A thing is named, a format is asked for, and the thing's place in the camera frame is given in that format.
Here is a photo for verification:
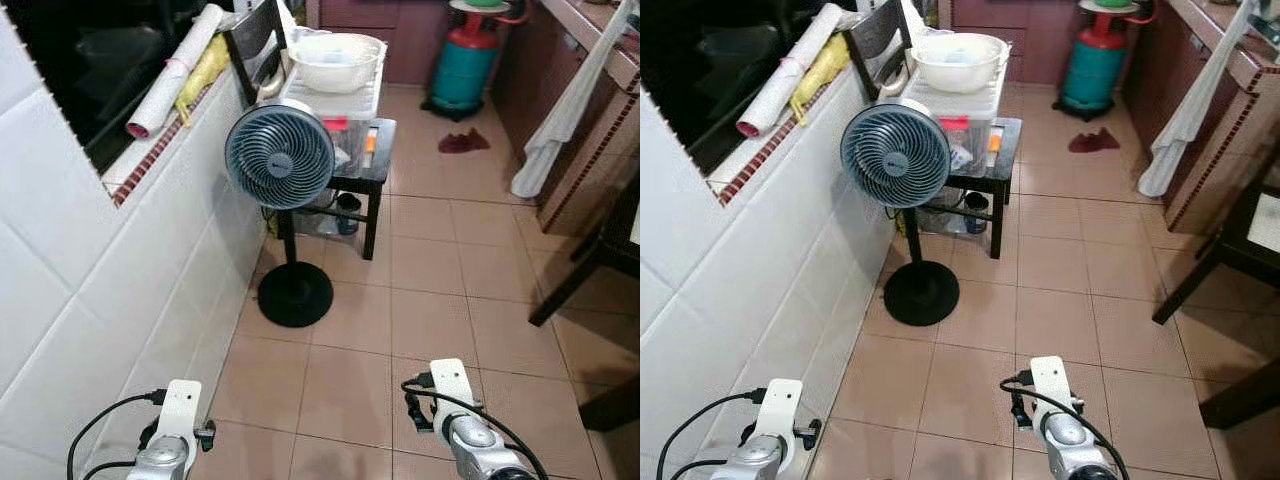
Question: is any black cup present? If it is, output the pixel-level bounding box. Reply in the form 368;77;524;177
962;192;991;236
334;192;364;237

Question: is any dark table with marble top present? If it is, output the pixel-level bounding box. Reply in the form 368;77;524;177
1151;148;1280;433
527;172;641;434

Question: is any dark red cloth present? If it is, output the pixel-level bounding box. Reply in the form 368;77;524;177
437;127;492;155
1066;126;1122;155

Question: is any brown tiled window ledge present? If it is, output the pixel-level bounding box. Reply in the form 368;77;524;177
706;55;866;209
100;55;247;209

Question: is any grey standing fan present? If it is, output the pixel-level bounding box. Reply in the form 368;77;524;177
839;99;961;328
223;99;337;330

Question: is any clear storage box white lid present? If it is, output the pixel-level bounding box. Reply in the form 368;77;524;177
279;62;387;179
898;62;1010;181

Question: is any white hanging towel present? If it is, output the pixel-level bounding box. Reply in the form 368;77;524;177
511;0;641;200
1137;0;1257;199

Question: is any brown kitchen counter cabinet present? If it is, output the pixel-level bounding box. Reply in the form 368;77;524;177
1120;0;1280;238
520;0;641;238

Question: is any teal gas cylinder red top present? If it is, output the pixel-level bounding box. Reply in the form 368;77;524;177
1059;10;1130;122
429;10;502;122

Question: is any white plastic basin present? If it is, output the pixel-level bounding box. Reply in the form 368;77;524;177
287;31;387;95
911;31;1012;95

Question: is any yellow cloth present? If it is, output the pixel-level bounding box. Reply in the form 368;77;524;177
787;34;852;127
174;34;232;127

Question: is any rolled white paper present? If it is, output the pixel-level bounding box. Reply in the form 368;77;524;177
124;4;227;140
734;2;847;140

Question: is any brown wooden cabinet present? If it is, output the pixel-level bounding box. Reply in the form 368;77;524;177
304;0;453;87
936;0;1083;87

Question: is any black wooden chair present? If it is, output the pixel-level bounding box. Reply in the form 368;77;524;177
842;0;1024;261
221;0;398;262

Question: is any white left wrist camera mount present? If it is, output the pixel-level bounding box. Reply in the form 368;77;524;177
764;377;805;447
157;379;204;447

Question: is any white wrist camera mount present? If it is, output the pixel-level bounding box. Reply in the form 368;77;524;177
157;379;204;447
427;357;482;427
764;377;805;447
1029;354;1078;422

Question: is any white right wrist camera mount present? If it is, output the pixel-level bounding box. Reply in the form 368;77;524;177
427;357;482;427
1029;354;1078;422

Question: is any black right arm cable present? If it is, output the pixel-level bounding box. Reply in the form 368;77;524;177
401;372;549;480
1001;368;1132;480

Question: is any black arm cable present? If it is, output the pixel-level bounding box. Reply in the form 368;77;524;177
66;389;167;480
1001;368;1132;480
401;372;549;480
654;387;769;480

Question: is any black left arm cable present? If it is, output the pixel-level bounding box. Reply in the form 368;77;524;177
66;389;167;480
654;387;769;480

